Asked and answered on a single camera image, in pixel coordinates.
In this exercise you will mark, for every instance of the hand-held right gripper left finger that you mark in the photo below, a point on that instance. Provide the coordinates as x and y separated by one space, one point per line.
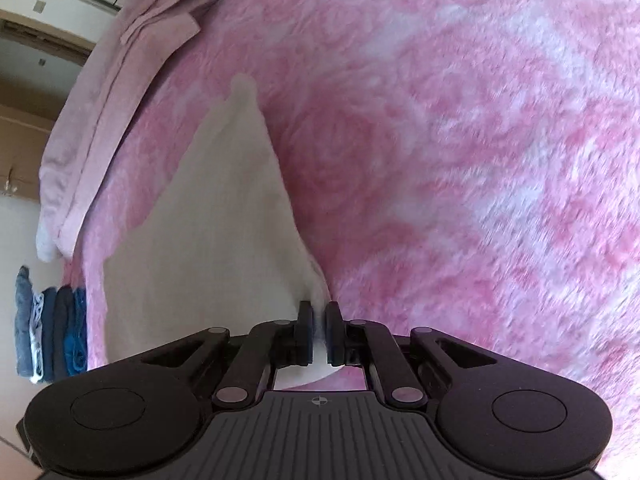
306 340

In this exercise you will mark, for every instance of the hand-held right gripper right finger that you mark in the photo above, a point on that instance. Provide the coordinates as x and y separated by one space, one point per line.
334 340

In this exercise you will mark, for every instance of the cream white garment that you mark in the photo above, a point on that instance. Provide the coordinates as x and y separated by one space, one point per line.
215 235

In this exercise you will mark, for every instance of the pink floral fleece blanket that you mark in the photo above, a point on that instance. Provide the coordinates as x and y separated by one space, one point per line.
450 160

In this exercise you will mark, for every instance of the folded teal garment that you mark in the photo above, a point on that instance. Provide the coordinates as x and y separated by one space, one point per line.
76 335

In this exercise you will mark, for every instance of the folded dark navy garment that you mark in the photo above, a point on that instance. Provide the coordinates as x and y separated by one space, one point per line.
55 335

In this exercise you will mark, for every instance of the folded white patterned garment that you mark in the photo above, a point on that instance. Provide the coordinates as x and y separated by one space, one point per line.
37 340

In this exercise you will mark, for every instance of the light pink folded sheet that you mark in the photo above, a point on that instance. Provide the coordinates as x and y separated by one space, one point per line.
46 242

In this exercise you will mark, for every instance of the folded blue denim garment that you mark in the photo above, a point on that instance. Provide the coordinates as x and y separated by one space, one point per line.
23 325

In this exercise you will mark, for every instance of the mauve pink quilt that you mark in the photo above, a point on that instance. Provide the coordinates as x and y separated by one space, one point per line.
100 110

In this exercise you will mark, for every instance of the beige wardrobe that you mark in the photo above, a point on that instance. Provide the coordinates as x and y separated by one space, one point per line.
22 155

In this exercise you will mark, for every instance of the wooden door frame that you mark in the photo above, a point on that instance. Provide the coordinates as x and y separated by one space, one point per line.
45 40

